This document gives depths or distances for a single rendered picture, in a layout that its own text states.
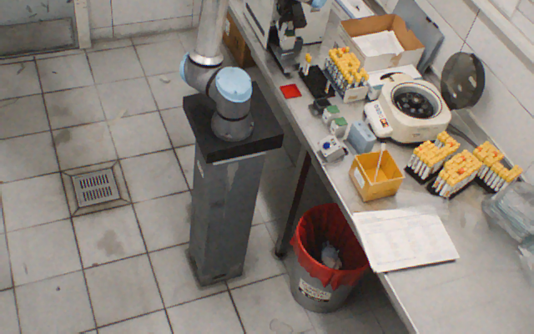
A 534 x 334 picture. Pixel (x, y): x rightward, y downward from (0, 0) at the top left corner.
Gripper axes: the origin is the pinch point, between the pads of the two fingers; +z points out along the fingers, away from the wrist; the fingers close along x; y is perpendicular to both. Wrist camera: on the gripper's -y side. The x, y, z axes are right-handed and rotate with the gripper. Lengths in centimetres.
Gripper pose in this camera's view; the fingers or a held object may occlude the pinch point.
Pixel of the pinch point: (288, 37)
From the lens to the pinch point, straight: 243.6
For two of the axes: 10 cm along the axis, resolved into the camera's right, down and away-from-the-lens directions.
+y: -3.7, -7.3, 5.8
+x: -9.2, 2.0, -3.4
